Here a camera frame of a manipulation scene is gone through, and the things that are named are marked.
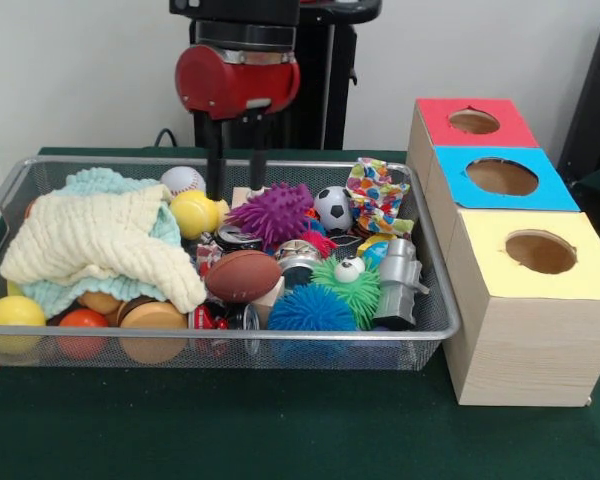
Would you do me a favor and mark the silver mesh bin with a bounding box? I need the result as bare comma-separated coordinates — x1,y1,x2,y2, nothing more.
0,154,462,372

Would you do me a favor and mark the small soccer ball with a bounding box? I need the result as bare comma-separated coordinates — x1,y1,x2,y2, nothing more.
313,185,355,232

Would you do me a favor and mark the white baseball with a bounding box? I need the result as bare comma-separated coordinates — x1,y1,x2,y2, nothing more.
160,166,207,197

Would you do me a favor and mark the colourful patterned fabric toy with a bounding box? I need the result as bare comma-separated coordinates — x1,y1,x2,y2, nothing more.
346,157,415,235

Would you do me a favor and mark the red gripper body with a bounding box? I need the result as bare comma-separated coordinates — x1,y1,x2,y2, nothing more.
174,44,301,120

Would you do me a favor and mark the silver toy robot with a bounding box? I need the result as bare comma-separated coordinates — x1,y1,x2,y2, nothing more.
372,238,430,331

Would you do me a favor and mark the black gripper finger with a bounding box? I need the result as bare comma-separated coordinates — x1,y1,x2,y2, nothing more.
202,112,228,199
248,112,270,194

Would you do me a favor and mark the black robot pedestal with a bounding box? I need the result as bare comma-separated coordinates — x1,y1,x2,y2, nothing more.
182,0,384,150

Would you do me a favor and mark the purple spiky ball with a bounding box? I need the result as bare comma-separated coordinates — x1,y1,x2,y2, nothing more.
224,181,315,251

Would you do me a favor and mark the brown toy football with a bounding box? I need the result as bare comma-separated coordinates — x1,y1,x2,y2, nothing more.
204,249,284,304

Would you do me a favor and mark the green spiky toy with eyes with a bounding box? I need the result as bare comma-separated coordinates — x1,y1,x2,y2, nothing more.
310,254,384,331

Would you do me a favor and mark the blue spiky ball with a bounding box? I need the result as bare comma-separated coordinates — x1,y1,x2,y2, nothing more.
267,284,360,332

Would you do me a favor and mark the yellow ball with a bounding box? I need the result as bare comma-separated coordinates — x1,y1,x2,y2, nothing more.
169,190,220,240

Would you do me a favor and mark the wooden three-hole box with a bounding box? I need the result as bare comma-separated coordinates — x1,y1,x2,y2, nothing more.
406,97,600,407

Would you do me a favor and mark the mint green knitted cloth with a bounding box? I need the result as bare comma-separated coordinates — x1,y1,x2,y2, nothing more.
19,167,184,320

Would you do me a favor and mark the cream knitted cloth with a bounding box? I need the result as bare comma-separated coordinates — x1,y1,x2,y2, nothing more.
0,183,209,314

